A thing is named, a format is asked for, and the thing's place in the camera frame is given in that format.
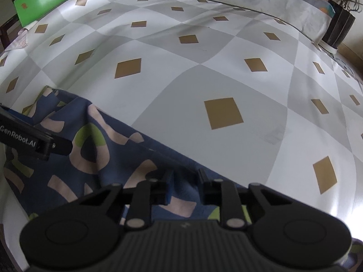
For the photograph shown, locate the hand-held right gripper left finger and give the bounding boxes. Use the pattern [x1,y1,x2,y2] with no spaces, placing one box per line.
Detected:
[78,170,175,231]

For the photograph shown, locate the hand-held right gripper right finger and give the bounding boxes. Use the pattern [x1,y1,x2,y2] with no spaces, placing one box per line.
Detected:
[197,168,293,231]

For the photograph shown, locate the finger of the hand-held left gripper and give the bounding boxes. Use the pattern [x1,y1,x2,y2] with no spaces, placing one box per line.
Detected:
[36,137,73,162]

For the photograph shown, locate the blue lettered pants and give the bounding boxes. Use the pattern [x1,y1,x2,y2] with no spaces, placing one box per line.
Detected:
[3,86,253,227]

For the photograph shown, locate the pink checked cloth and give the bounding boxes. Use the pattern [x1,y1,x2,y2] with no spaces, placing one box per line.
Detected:
[6,28,29,51]

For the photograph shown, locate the dark wooden chair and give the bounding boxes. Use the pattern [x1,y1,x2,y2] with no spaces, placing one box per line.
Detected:
[0,14,20,49]

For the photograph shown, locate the grey white checked tablecloth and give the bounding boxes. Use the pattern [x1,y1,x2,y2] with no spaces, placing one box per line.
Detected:
[0,0,363,261]

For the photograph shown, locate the green plastic chair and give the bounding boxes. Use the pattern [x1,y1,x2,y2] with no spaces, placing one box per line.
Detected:
[14,0,83,29]

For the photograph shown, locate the white round disc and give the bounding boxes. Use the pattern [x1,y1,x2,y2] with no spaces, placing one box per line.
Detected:
[333,55,363,83]

